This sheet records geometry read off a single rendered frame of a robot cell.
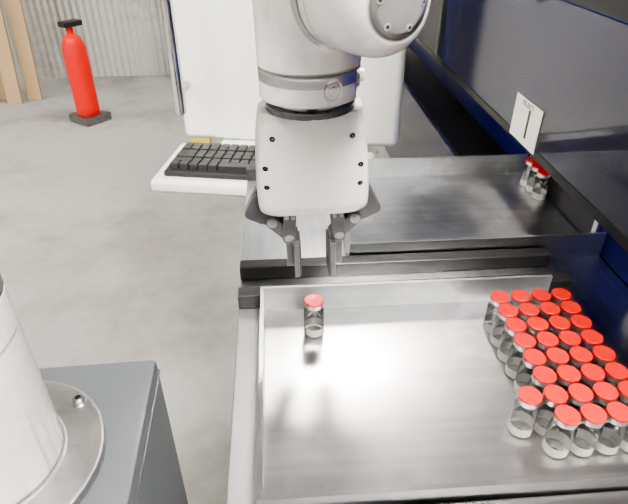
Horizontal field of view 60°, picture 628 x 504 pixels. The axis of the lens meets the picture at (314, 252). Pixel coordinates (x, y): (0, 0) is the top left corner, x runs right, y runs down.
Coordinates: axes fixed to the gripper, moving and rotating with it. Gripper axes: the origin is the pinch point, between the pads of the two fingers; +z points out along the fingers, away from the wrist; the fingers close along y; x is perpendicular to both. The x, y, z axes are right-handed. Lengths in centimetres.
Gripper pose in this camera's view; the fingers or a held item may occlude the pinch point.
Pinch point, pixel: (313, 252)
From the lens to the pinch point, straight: 54.0
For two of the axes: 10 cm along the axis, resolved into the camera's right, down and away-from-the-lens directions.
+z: 0.2, 8.3, 5.6
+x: 0.7, 5.5, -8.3
